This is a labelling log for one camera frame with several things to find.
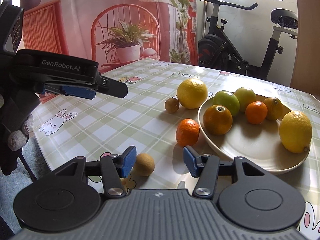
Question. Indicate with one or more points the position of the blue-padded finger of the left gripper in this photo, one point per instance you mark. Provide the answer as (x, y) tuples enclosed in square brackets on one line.
[(70, 91)]

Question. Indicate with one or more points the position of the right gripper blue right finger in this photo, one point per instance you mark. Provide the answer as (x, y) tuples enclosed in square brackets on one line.
[(204, 167)]

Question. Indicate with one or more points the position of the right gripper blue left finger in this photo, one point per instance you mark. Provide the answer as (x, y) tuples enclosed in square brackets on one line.
[(114, 167)]

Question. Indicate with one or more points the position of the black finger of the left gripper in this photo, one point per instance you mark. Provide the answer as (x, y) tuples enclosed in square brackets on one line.
[(112, 87)]

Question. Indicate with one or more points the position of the small orange mandarin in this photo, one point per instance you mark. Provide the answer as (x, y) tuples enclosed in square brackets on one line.
[(187, 133)]

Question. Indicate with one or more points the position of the large yellow orange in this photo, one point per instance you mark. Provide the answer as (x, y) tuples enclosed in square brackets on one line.
[(191, 93)]

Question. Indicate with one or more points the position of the grey gloved left hand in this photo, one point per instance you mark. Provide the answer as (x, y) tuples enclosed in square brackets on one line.
[(16, 125)]

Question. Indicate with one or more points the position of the small tan round fruit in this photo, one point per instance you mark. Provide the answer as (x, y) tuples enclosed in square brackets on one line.
[(144, 165)]

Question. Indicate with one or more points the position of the dark orange with stem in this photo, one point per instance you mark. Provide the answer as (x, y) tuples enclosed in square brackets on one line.
[(217, 120)]

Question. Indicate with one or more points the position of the green plaid tablecloth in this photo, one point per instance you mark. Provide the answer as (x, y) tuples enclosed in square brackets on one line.
[(66, 126)]

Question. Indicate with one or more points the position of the small brown kiwi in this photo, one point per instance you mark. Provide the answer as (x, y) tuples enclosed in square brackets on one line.
[(172, 105)]

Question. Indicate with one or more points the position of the printed chair backdrop curtain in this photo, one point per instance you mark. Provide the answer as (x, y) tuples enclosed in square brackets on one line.
[(113, 32)]

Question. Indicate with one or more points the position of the green apple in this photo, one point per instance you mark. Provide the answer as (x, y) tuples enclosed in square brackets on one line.
[(228, 100)]

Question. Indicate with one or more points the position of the small tangerine on plate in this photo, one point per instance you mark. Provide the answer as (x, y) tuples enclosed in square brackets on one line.
[(256, 112)]

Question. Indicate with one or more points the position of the yellow-green apple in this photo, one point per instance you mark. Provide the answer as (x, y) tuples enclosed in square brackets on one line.
[(245, 96)]

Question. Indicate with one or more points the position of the brownish orange on plate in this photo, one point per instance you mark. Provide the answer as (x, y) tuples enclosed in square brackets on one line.
[(274, 108)]

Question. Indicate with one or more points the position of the yellow lemon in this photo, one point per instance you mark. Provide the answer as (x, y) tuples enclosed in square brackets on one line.
[(295, 131)]

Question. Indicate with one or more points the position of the black exercise bike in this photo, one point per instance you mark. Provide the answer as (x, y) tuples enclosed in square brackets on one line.
[(217, 51)]

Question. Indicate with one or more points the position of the brown wooden door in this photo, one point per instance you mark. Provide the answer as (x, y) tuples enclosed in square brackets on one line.
[(305, 75)]

